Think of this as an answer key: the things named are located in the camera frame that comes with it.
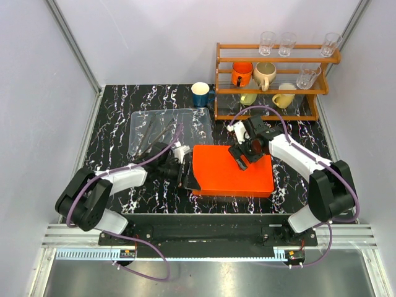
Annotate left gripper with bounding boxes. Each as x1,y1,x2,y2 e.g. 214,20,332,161
158,160,200,191

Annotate orange box lid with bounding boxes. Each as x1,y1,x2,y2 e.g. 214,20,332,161
192,145,275,192

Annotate black metal tongs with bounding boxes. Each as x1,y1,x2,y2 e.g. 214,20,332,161
129,111,176,160

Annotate orange compartment cookie box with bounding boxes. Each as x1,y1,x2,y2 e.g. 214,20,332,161
192,190,272,198

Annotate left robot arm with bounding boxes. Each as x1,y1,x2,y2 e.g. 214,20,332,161
55,142,200,245

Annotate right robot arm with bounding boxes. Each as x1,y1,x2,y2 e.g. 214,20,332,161
227,116,358,246

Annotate clear plastic tray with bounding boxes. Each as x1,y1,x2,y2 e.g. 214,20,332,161
131,108,213,147

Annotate pale yellow cup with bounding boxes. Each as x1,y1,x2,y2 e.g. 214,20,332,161
240,93,258,106

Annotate yellow mug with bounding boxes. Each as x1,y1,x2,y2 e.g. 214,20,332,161
272,83,296,109

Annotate blue mug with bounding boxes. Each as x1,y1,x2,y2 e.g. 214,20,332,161
191,82,215,108

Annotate wooden dish rack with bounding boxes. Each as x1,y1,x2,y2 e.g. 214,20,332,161
214,43,342,121

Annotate orange mug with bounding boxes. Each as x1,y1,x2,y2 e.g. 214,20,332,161
231,62,254,87

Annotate beige mug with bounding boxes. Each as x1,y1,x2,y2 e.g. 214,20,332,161
252,62,277,92

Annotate clear glass lower shelf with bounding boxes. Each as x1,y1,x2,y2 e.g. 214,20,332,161
296,63,322,90

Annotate clear glass far left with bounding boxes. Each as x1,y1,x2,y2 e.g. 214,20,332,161
259,31,277,56

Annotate clear glass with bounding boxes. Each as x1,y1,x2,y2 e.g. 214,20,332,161
320,32,343,58
259,31,277,56
278,32,296,57

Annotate clear glass middle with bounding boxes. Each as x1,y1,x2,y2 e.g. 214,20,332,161
278,32,296,57

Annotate clear glass right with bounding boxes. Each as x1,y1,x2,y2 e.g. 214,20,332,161
320,32,343,58

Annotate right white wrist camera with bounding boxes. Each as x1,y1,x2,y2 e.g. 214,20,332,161
227,121,250,144

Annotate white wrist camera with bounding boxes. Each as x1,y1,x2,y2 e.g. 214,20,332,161
227,121,250,144
173,141,191,164

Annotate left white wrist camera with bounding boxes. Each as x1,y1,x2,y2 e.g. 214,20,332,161
173,141,191,164

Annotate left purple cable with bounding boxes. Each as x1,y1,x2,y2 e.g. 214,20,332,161
65,123,183,282

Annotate purple cable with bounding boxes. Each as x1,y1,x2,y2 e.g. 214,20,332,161
230,105,361,269
65,123,183,282

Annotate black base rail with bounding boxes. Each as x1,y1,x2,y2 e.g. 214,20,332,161
98,213,319,259

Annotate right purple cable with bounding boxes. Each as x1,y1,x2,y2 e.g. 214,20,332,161
230,105,361,269

